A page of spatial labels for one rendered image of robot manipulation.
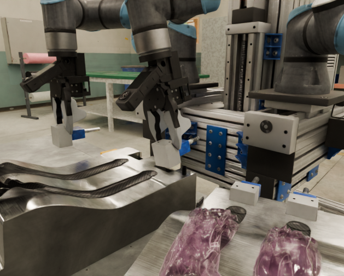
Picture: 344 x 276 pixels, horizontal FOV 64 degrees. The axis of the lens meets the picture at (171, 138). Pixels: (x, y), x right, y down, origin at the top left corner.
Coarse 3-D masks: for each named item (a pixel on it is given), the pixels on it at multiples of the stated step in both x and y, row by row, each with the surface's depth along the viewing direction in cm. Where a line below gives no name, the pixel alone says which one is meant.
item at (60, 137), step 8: (56, 128) 72; (64, 128) 73; (80, 128) 77; (96, 128) 81; (56, 136) 73; (64, 136) 73; (72, 136) 75; (80, 136) 77; (56, 144) 74; (64, 144) 74; (72, 144) 75
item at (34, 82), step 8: (56, 64) 69; (40, 72) 68; (48, 72) 68; (56, 72) 69; (24, 80) 67; (32, 80) 66; (40, 80) 67; (48, 80) 68; (24, 88) 66; (32, 88) 66
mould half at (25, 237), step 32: (0, 160) 56; (96, 160) 69; (128, 192) 53; (160, 192) 54; (192, 192) 61; (0, 224) 36; (32, 224) 38; (64, 224) 41; (96, 224) 45; (128, 224) 50; (160, 224) 56; (0, 256) 38; (32, 256) 39; (64, 256) 42; (96, 256) 47
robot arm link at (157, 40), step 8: (144, 32) 54; (152, 32) 54; (160, 32) 55; (136, 40) 56; (144, 40) 55; (152, 40) 55; (160, 40) 55; (168, 40) 57; (136, 48) 57; (144, 48) 56; (152, 48) 55; (160, 48) 55; (168, 48) 58
